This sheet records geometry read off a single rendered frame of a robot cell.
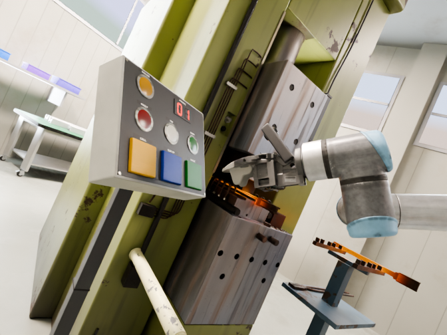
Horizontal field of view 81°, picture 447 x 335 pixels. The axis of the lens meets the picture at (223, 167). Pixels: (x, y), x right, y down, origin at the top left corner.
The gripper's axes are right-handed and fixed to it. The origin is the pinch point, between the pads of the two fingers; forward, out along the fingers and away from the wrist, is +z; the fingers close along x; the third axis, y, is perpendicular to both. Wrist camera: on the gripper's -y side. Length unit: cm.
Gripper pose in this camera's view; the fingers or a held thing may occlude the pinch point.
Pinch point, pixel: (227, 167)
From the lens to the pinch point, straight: 70.5
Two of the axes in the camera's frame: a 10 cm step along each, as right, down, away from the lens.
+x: 4.6, 2.1, 8.6
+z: -8.9, 1.6, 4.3
